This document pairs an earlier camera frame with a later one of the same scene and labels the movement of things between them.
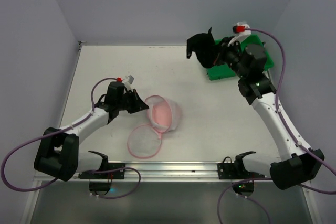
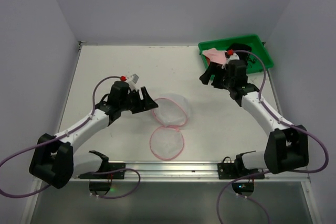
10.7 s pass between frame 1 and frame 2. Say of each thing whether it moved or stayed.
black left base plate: stayed
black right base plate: stayed
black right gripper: moved
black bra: moved
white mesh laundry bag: moved
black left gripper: stayed
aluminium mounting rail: stayed
